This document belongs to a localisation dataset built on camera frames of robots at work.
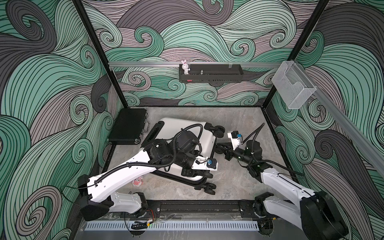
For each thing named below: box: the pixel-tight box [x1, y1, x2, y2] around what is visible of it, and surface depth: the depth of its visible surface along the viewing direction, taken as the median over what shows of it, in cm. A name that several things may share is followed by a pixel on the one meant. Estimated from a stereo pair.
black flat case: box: [108, 108, 147, 145], surface depth 102 cm
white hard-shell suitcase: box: [141, 118, 226, 195], surface depth 52 cm
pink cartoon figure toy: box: [132, 176, 144, 187], surface depth 81 cm
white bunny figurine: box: [181, 59, 191, 75], surface depth 90 cm
